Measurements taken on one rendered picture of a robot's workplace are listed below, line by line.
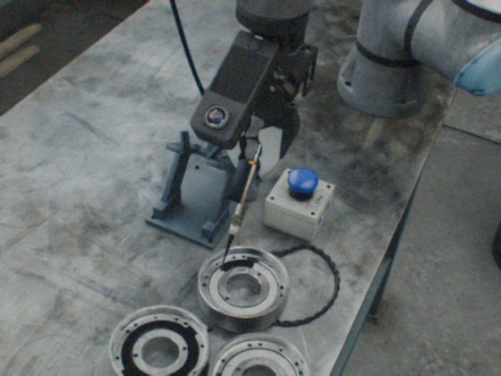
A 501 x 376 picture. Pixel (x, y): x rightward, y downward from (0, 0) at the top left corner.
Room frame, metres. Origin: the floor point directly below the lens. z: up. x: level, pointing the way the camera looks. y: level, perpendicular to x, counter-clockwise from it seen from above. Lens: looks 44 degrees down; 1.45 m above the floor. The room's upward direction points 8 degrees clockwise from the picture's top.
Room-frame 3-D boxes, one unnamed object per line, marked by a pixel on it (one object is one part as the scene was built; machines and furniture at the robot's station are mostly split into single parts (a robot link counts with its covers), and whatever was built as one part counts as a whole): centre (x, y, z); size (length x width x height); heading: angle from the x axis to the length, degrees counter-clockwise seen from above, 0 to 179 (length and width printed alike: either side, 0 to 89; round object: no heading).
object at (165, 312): (0.38, 0.11, 0.82); 0.10 x 0.10 x 0.04
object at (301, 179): (0.64, -0.01, 0.85); 0.04 x 0.04 x 0.05
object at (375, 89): (0.96, -0.12, 0.85); 0.15 x 0.15 x 0.10
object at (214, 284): (0.49, 0.04, 0.82); 0.08 x 0.08 x 0.02
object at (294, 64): (0.60, 0.04, 1.07); 0.09 x 0.08 x 0.12; 161
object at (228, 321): (0.49, 0.04, 0.82); 0.10 x 0.10 x 0.04
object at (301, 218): (0.64, -0.01, 0.82); 0.08 x 0.07 x 0.05; 162
